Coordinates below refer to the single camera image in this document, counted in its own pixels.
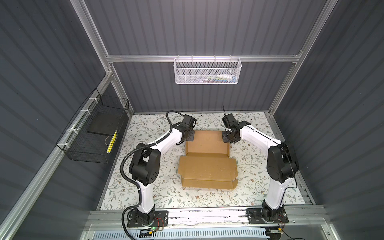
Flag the brown cardboard box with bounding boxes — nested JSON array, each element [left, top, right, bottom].
[[178, 131, 238, 190]]

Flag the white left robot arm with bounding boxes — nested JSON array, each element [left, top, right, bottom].
[[120, 111, 197, 226]]

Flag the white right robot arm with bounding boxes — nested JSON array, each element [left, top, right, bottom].
[[222, 114, 300, 224]]

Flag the items in white basket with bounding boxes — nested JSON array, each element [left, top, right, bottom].
[[202, 74, 238, 84]]

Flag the black foam pad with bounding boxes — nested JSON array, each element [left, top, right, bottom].
[[87, 113, 120, 137]]

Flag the white wire mesh basket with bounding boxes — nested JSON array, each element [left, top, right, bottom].
[[173, 60, 242, 85]]

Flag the aluminium horizontal frame bar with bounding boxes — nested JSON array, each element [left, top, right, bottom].
[[106, 54, 301, 63]]

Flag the black wire mesh basket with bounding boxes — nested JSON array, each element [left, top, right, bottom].
[[57, 90, 130, 164]]

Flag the black corrugated cable conduit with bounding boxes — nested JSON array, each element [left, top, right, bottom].
[[119, 110, 185, 240]]

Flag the white vented cable duct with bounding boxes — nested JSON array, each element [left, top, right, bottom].
[[92, 227, 271, 240]]

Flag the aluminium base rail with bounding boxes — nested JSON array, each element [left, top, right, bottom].
[[85, 205, 330, 230]]

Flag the aluminium right corner post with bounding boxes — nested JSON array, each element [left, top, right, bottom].
[[268, 0, 339, 116]]

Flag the aluminium frame corner post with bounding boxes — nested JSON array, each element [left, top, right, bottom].
[[70, 0, 134, 117]]

